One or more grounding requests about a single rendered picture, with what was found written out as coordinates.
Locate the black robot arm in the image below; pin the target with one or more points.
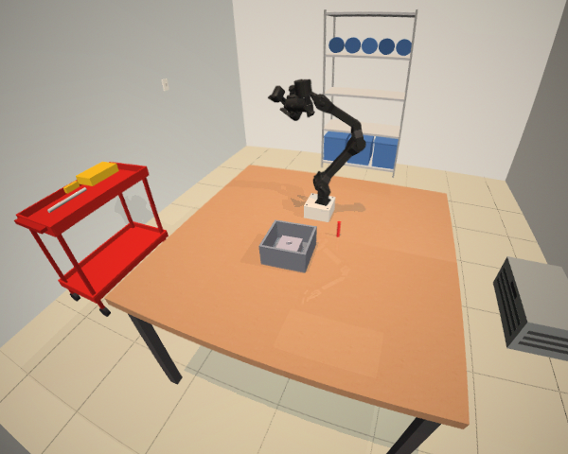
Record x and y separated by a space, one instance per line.
302 88

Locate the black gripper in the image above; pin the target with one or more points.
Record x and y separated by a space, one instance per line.
289 108

